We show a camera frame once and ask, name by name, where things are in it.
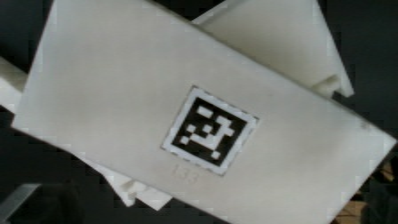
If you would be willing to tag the white door panel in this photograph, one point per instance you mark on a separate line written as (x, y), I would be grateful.
(132, 190)

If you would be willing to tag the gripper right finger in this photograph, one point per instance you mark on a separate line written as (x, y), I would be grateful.
(379, 212)

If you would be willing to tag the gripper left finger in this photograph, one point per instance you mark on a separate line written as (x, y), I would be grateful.
(15, 201)

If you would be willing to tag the white cabinet body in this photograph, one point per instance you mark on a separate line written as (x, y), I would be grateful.
(276, 30)

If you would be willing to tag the white U-shaped frame wall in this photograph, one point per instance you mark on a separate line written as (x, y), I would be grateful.
(13, 80)

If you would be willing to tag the white cabinet top block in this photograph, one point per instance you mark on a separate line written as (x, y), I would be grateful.
(155, 101)

